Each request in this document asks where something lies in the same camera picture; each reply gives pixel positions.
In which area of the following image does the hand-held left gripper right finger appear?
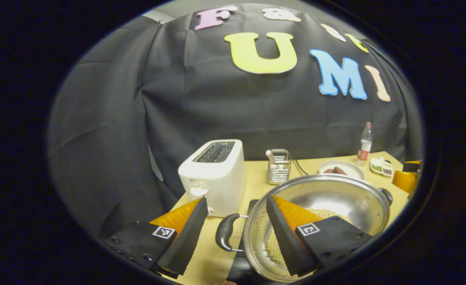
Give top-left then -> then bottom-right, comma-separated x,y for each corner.
265,194 -> 374,277

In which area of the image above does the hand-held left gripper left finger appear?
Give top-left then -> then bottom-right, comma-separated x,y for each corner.
98,197 -> 209,277

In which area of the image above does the black induction cooktop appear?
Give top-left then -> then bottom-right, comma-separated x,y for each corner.
227,199 -> 281,285

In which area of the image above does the stainless steel pot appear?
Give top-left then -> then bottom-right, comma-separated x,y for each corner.
215,174 -> 393,283

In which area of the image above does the white divided dish with beans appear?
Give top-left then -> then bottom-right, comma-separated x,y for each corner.
370,157 -> 394,177

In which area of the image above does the clear plastic water bottle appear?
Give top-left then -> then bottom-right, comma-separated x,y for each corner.
356,122 -> 373,162

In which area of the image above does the white round plate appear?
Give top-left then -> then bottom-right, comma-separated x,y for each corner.
319,160 -> 365,181

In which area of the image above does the white toaster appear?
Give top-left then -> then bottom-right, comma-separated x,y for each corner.
178,139 -> 246,218

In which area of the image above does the metal wire basket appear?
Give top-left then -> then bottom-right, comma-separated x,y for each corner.
268,149 -> 292,185

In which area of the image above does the black power cable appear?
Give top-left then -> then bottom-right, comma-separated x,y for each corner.
291,158 -> 308,176

